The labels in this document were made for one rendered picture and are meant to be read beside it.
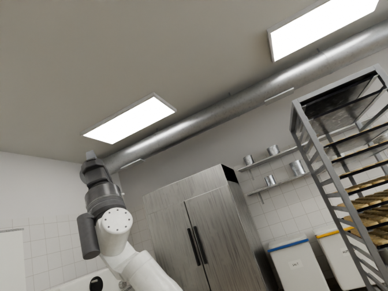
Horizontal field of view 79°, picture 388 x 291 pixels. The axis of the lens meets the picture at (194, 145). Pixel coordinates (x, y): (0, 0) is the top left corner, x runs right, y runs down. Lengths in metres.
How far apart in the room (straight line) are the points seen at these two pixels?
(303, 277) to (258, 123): 2.39
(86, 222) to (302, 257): 3.21
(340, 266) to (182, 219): 2.04
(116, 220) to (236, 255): 2.94
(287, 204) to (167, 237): 1.95
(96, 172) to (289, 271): 3.21
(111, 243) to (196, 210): 2.97
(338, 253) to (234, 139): 2.26
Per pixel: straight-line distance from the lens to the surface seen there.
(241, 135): 4.38
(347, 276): 3.66
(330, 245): 3.58
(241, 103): 3.42
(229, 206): 3.36
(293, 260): 3.60
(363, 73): 1.66
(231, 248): 3.42
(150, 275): 0.55
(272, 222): 4.20
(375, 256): 1.51
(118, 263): 0.62
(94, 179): 0.66
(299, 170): 3.95
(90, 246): 0.58
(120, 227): 0.55
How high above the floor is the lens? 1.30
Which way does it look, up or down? 19 degrees up
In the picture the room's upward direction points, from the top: 19 degrees counter-clockwise
